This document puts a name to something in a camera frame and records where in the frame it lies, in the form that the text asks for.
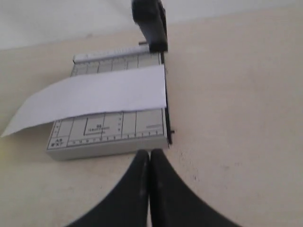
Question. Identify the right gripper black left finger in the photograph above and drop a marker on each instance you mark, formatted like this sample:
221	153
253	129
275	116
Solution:
127	204

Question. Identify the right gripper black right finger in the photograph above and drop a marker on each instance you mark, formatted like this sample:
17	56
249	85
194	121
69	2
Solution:
173	203

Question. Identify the white paper strip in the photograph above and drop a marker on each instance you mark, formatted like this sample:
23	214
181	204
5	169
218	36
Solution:
116	91

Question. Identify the black cutter blade arm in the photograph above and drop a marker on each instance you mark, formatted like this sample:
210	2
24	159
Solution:
150	16

